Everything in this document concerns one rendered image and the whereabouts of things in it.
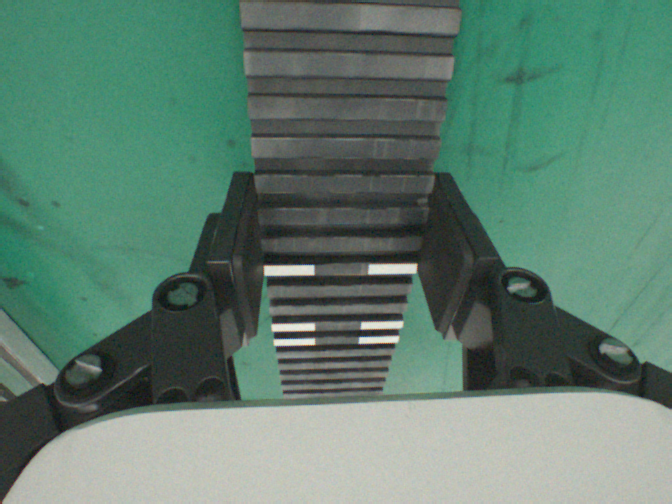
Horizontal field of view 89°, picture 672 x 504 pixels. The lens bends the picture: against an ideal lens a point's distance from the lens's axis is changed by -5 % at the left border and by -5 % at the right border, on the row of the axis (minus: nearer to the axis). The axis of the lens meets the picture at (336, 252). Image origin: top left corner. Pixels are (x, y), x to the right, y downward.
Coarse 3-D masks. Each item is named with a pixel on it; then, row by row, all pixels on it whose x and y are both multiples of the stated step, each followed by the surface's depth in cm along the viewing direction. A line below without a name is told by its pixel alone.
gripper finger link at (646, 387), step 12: (576, 372) 7; (648, 372) 7; (660, 372) 7; (576, 384) 7; (588, 384) 7; (636, 384) 7; (648, 384) 7; (660, 384) 7; (648, 396) 7; (660, 396) 7
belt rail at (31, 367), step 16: (0, 320) 17; (0, 336) 17; (16, 336) 18; (0, 352) 18; (16, 352) 18; (32, 352) 19; (0, 368) 17; (16, 368) 19; (32, 368) 19; (48, 368) 21; (16, 384) 18; (32, 384) 20; (48, 384) 20
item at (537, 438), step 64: (64, 448) 4; (128, 448) 4; (192, 448) 4; (256, 448) 4; (320, 448) 4; (384, 448) 4; (448, 448) 4; (512, 448) 4; (576, 448) 4; (640, 448) 4
